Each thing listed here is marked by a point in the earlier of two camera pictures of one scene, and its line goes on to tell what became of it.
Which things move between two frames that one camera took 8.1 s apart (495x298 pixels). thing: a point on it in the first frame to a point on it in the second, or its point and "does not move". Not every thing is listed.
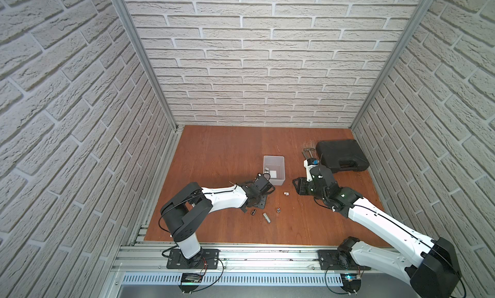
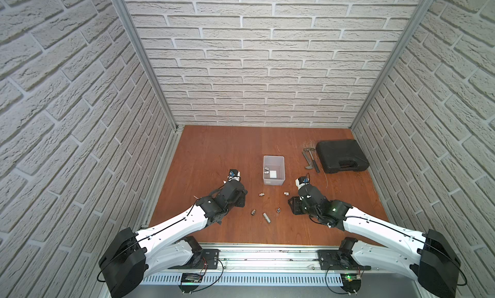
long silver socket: [267, 217] does not move
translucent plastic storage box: [275, 166] does not move
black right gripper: [300, 187] to [294, 201]
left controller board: [189, 282] does not move
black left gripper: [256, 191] to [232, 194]
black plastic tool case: [343, 155] does not move
